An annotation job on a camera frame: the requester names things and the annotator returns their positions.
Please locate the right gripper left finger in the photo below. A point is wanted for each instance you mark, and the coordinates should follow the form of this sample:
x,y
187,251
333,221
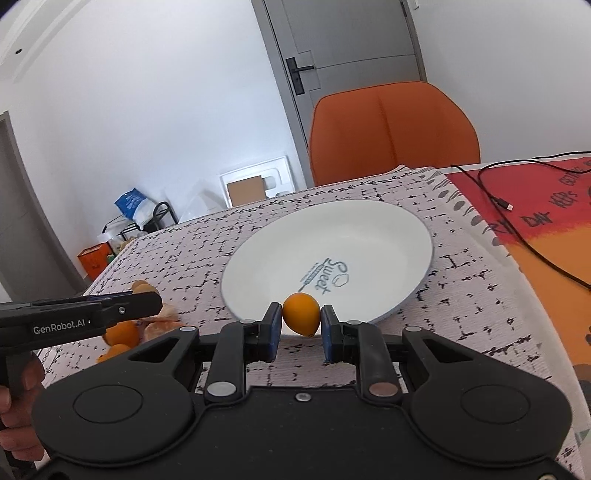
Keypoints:
x,y
140,403

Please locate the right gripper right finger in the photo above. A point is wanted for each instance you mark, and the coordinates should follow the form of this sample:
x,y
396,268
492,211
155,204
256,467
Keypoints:
x,y
466,404

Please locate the medium orange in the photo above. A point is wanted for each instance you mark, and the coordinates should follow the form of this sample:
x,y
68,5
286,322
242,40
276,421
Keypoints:
x,y
112,352

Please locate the large orange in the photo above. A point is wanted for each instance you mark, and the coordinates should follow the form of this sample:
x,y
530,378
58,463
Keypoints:
x,y
123,333

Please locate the small kumquat orange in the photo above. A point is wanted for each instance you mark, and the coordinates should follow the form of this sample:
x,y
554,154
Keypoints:
x,y
302,314

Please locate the long pomelo peel piece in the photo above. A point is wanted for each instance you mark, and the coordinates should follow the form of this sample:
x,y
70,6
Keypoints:
x,y
141,286

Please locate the left hand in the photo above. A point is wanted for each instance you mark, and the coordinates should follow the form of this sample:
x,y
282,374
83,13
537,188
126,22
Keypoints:
x,y
19,436

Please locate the grey door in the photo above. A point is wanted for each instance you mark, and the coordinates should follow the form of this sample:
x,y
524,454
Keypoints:
x,y
34,266
352,44

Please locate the orange paper bag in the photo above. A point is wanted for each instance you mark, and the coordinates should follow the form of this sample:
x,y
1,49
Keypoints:
x,y
94,259

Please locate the patterned white tablecloth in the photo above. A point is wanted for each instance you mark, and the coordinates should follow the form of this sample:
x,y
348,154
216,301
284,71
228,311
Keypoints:
x,y
302,417

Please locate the blue white plastic bag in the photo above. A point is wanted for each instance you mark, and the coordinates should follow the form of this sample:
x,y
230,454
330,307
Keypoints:
x,y
135,206

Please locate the black metal rack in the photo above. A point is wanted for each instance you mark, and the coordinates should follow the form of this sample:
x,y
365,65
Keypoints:
x,y
163,216

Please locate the white ceramic plate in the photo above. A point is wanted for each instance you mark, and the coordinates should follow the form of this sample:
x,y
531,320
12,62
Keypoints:
x,y
364,258

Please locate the clear plastic bag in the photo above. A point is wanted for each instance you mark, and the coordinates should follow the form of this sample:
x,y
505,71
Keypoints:
x,y
201,199

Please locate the red orange placemat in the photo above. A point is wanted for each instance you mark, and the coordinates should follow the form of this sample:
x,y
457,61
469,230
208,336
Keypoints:
x,y
540,211

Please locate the brown cardboard piece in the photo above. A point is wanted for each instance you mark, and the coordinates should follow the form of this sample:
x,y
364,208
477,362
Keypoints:
x,y
245,191

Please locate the white foam packaging board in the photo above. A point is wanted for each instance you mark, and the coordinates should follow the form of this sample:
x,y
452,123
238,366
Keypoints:
x,y
276,174

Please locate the orange chair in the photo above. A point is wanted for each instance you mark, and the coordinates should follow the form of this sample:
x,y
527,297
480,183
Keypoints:
x,y
370,131

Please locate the black door handle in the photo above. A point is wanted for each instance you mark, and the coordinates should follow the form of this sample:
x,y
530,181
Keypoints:
x,y
295,74

